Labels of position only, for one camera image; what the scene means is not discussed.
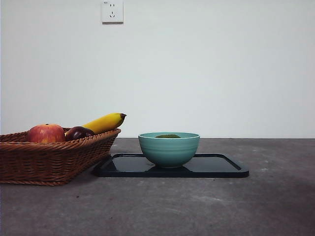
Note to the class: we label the green avocado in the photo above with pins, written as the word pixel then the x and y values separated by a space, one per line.
pixel 167 136

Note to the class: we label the yellow banana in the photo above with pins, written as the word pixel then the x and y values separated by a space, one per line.
pixel 103 123

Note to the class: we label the dark purple plum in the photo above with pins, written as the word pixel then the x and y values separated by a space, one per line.
pixel 78 133

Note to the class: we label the brown wicker basket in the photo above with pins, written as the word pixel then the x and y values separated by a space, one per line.
pixel 49 162

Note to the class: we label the teal ribbed bowl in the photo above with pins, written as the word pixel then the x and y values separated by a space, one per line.
pixel 169 152

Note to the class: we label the white wall socket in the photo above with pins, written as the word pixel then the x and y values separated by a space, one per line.
pixel 112 12

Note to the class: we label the black rectangular tray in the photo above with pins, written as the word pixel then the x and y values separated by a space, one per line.
pixel 216 167

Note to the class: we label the red apple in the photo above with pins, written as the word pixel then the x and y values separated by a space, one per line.
pixel 46 133

